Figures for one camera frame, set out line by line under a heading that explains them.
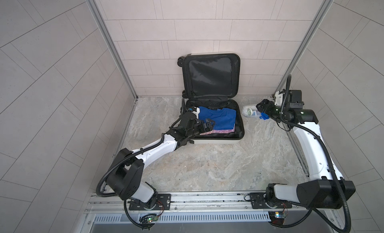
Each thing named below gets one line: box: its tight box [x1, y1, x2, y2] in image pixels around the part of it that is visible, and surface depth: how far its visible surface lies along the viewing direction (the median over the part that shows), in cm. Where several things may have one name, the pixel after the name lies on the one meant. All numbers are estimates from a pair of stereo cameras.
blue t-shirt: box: [198, 106, 237, 130], surface depth 98 cm
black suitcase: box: [177, 53, 244, 144], surface depth 98 cm
